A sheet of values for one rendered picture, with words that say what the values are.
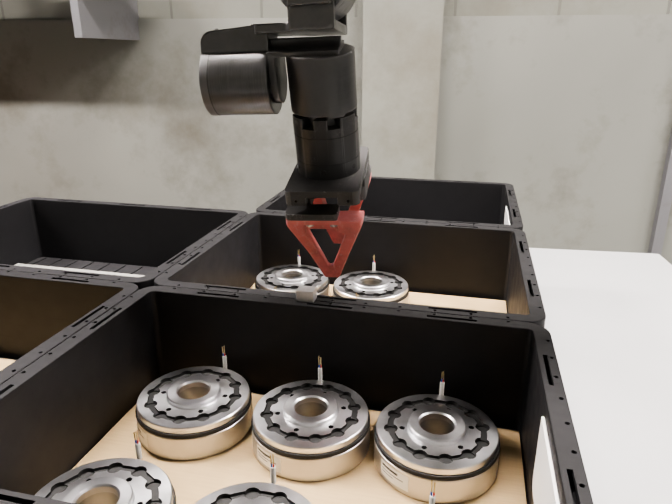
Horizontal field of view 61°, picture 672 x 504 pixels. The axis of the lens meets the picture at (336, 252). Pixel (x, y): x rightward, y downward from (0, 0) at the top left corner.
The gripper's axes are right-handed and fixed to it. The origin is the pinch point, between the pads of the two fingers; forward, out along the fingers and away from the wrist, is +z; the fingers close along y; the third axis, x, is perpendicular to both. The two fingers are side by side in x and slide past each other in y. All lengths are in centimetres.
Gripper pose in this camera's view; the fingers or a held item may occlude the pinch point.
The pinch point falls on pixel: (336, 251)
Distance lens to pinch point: 56.7
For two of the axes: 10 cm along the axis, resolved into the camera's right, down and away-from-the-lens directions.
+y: -1.3, 5.3, -8.4
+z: 0.7, 8.5, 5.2
